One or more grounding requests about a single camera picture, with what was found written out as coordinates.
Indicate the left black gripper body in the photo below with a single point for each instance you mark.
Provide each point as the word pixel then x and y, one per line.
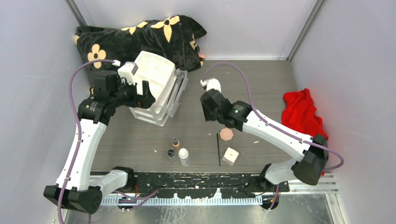
pixel 126 94

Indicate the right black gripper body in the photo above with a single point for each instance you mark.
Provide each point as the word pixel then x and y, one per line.
pixel 210 115

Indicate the white plastic drawer organizer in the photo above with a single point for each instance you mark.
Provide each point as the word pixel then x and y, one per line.
pixel 160 73

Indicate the clear plastic drawer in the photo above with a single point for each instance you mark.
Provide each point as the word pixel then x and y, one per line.
pixel 182 77

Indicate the tan foundation bottle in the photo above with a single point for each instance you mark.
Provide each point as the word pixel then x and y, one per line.
pixel 175 143

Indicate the white plastic bottle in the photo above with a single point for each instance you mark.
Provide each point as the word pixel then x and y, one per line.
pixel 183 155

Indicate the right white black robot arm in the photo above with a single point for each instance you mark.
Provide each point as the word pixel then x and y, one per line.
pixel 308 156

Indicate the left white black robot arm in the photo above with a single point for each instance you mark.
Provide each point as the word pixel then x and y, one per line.
pixel 73 189

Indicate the pink octagonal compact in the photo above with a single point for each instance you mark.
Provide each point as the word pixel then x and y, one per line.
pixel 226 134

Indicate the white cube box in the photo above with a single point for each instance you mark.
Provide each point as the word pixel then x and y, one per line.
pixel 230 156

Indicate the clear jar black lid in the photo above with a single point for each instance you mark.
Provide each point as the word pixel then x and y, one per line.
pixel 172 156

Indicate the black floral plush blanket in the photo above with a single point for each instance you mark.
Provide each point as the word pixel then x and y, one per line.
pixel 173 38

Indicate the red cloth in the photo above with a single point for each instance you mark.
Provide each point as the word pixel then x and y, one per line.
pixel 300 113

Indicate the small green circuit board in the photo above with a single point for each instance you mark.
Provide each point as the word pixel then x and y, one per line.
pixel 127 200

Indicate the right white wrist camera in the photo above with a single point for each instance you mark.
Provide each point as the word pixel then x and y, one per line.
pixel 211 84

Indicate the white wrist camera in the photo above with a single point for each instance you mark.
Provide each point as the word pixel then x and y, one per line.
pixel 127 71
pixel 211 84

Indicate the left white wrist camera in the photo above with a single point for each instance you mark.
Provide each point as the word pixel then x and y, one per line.
pixel 127 71

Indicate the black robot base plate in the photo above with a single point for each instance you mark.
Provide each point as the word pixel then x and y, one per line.
pixel 196 185

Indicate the aluminium frame rail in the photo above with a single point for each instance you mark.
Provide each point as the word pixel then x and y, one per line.
pixel 112 199

